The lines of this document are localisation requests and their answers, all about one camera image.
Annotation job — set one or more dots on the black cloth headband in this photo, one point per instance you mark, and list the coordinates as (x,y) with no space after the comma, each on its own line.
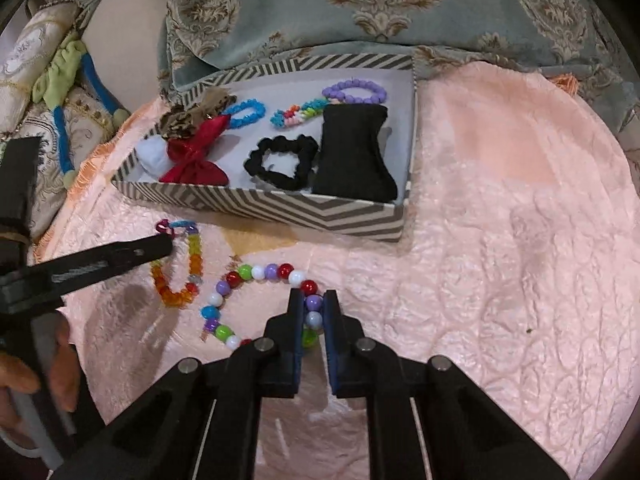
(350,160)

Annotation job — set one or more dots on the floral embroidered cushion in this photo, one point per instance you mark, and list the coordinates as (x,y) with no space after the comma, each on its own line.
(40,125)

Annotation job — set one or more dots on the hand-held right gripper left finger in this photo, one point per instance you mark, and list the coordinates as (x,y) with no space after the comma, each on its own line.
(301,325)

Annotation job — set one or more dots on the white scrunchie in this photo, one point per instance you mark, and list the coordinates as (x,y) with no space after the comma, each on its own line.
(150,157)

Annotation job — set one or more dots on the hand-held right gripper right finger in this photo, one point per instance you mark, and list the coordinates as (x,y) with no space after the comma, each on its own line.
(327,330)

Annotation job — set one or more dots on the red fabric bow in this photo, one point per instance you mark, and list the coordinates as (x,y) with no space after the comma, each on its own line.
(195,155)

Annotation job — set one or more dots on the brown fabric bow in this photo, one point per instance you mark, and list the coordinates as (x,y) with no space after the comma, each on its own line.
(177,122)

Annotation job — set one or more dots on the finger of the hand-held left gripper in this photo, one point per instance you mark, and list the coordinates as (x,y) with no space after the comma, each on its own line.
(110,260)

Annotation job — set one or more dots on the striped cardboard box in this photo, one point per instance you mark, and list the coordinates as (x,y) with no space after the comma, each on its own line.
(300,215)

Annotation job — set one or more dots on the person's left hand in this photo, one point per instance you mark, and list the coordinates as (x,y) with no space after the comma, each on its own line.
(67,370)

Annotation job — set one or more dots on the teal patterned blanket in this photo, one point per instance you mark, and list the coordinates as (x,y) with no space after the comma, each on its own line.
(280,10)

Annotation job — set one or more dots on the black scrunchie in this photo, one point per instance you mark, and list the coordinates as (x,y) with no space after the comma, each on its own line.
(300,147)

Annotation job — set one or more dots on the green and blue plush toy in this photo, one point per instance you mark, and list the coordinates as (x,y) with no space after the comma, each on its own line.
(60,65)

